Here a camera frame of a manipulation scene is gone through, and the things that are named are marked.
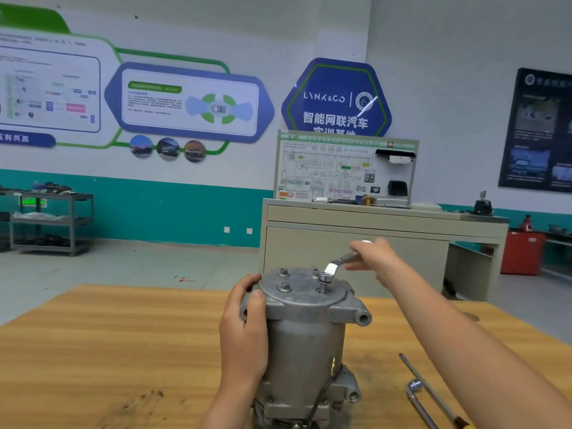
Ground person's right hand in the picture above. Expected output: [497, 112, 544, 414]
[344, 237, 407, 288]

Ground person's left hand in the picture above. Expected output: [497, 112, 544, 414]
[214, 272, 270, 409]

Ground silver combination wrench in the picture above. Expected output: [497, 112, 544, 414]
[319, 248, 363, 282]

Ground grey metal compressor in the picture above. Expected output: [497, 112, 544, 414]
[240, 268, 373, 429]

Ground person's right forearm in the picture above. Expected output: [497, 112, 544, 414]
[380, 259, 572, 429]

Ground beige workbench cabinet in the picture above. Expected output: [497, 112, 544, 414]
[261, 198, 511, 303]

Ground white wiring display board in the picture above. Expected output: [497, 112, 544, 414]
[274, 129, 420, 207]

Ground small black device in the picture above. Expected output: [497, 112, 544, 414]
[472, 190, 495, 216]

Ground silver L-shaped socket wrench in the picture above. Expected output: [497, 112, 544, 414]
[406, 380, 441, 429]

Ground red cabinet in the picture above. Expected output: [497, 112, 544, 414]
[500, 228, 547, 276]

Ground grey metal shelf cart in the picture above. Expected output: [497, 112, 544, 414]
[9, 185, 95, 256]

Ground blue rounded infographic panel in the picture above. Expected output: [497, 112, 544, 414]
[104, 62, 275, 144]

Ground yellow handled screwdriver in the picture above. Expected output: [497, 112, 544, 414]
[399, 353, 475, 429]

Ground blue hexagon wall sign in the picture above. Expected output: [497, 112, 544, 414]
[281, 58, 393, 136]

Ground round photo wall decal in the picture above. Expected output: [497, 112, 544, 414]
[182, 139, 209, 164]
[129, 135, 155, 160]
[156, 136, 182, 161]

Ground dark wall poster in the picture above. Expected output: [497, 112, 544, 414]
[498, 67, 572, 194]

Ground white infographic wall panel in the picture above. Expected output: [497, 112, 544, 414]
[0, 26, 107, 148]

